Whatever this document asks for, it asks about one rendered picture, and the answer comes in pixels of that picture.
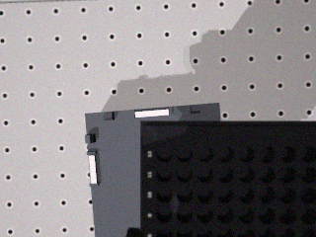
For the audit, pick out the grey flat base plate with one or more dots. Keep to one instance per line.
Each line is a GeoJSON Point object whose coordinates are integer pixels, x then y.
{"type": "Point", "coordinates": [62, 59]}

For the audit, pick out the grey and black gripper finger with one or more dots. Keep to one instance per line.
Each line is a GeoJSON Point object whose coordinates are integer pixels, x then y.
{"type": "Point", "coordinates": [134, 232]}

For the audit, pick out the black well plate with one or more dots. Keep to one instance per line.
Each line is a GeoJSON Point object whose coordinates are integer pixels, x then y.
{"type": "Point", "coordinates": [227, 178]}

